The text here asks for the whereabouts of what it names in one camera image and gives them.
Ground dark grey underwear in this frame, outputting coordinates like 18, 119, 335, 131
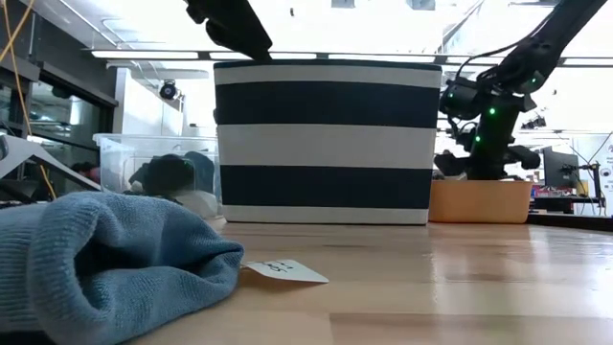
184, 149, 217, 194

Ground blue sock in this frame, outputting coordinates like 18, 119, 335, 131
0, 191, 245, 345

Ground navy white striped fabric bin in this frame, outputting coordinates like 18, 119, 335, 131
213, 58, 443, 226

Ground white paper tag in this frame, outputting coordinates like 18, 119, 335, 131
240, 258, 330, 285

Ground orange plastic bin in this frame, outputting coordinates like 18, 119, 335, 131
428, 179, 534, 225

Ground clear plastic bin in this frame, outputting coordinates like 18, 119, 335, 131
92, 132, 224, 221

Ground person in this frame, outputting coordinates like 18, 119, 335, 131
70, 161, 102, 186

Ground black desk monitor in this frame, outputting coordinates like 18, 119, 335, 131
542, 146, 580, 190

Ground round security camera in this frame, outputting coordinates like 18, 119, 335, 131
159, 80, 180, 102

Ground grey frame brace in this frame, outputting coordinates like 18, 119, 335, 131
0, 135, 102, 193

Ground yellow cable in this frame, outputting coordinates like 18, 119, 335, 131
0, 0, 58, 201

